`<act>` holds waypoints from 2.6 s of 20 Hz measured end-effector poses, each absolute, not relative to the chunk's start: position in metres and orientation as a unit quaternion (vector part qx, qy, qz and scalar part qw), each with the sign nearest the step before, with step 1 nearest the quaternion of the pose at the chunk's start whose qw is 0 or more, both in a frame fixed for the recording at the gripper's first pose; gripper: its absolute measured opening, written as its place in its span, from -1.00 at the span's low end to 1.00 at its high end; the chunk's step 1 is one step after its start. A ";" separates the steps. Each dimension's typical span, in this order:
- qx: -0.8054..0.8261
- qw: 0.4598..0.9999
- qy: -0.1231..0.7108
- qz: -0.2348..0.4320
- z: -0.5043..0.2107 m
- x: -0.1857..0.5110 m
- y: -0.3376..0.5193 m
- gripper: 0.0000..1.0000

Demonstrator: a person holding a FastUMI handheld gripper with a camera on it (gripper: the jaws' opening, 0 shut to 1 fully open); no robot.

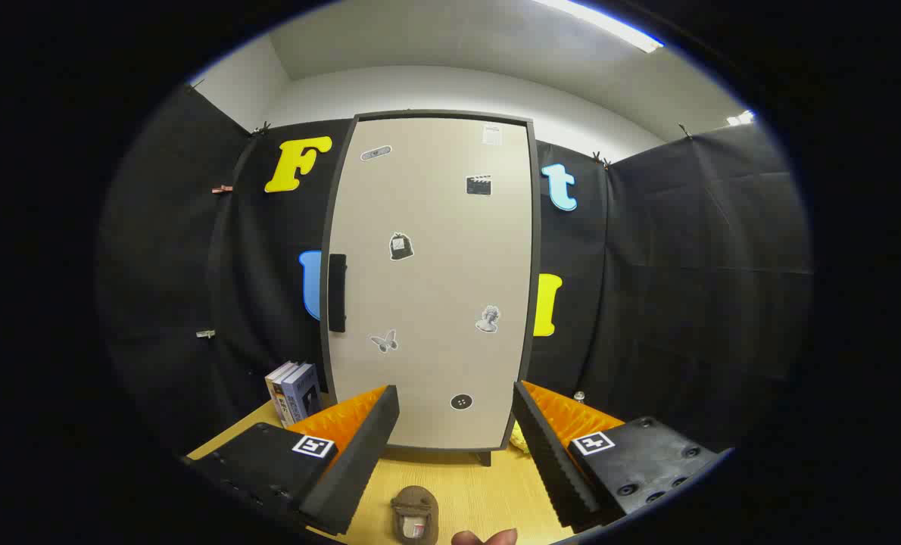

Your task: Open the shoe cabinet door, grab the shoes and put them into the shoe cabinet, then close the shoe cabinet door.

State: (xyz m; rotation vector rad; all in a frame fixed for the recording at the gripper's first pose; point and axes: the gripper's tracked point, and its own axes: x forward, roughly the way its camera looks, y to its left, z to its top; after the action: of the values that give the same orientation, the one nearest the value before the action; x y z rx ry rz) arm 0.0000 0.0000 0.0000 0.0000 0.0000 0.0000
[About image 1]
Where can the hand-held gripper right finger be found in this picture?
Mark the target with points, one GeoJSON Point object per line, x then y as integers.
{"type": "Point", "coordinates": [553, 462]}

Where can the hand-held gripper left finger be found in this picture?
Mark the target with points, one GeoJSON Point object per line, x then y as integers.
{"type": "Point", "coordinates": [360, 454]}

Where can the grey shoe cabinet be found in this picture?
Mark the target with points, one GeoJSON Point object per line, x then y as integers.
{"type": "Point", "coordinates": [484, 457]}

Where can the brown fuzzy shoe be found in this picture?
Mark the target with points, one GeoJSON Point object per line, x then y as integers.
{"type": "Point", "coordinates": [414, 515]}

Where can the yellow plush toy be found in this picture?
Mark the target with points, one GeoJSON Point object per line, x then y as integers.
{"type": "Point", "coordinates": [519, 439]}

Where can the blue paperback book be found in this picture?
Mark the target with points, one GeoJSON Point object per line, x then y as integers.
{"type": "Point", "coordinates": [303, 393]}

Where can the white paperback book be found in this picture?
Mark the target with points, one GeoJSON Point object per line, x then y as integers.
{"type": "Point", "coordinates": [278, 382]}

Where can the black backdrop cloth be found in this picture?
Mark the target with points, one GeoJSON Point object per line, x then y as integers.
{"type": "Point", "coordinates": [685, 265]}

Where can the small ceiling light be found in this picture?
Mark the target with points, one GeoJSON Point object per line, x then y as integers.
{"type": "Point", "coordinates": [742, 118]}

